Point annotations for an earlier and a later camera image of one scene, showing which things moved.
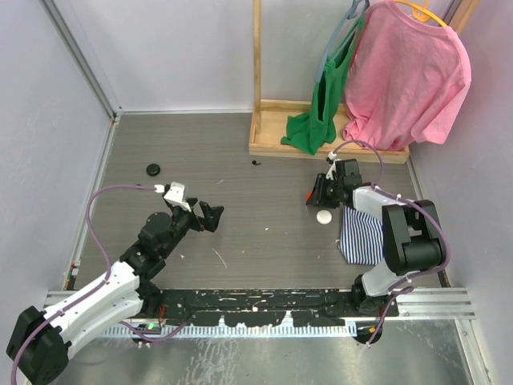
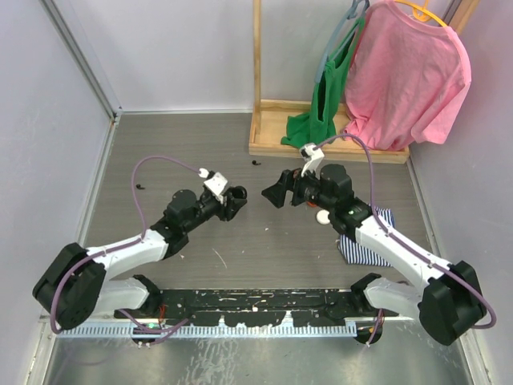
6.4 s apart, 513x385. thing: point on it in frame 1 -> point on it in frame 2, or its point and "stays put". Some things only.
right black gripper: (317, 197) -> (276, 193)
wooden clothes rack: (274, 119) stays put
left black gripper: (210, 215) -> (226, 212)
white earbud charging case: (324, 217) stays put
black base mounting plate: (252, 307) stays put
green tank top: (314, 128) stays put
